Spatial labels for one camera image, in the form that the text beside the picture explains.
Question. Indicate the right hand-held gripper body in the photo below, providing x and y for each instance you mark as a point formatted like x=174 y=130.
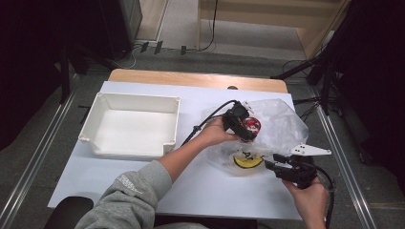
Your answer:
x=299 y=173

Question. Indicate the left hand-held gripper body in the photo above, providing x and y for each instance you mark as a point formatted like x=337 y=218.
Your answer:
x=235 y=117

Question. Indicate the red glossy round object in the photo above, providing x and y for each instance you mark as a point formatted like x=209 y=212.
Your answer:
x=253 y=124

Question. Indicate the clear plastic bag smiley print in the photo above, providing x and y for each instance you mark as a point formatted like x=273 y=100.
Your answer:
x=280 y=127

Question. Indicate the white plastic tray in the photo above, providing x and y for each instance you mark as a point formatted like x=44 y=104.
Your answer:
x=133 y=127

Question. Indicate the person's left hand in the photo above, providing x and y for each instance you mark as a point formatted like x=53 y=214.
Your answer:
x=215 y=132

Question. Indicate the person's right hand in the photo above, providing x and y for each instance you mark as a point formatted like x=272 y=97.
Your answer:
x=307 y=198

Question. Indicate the small dark knob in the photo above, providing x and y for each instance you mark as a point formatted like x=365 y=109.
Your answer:
x=232 y=87

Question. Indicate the wooden table board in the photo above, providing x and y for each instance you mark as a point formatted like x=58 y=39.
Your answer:
x=178 y=79

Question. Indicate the black floor plug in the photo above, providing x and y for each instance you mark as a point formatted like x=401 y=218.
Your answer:
x=144 y=46
x=183 y=50
x=158 y=47

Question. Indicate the dark cabinet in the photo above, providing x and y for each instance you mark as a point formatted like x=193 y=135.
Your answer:
x=119 y=28

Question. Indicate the black chair seat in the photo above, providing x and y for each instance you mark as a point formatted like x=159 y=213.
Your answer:
x=68 y=210

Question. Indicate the metal floor rail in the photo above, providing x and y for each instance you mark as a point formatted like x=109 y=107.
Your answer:
x=38 y=149
x=344 y=159

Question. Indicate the black stand post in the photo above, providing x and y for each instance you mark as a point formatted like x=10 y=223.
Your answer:
x=64 y=76
x=326 y=89

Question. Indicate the light wooden frame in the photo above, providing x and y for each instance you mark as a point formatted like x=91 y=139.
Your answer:
x=254 y=19

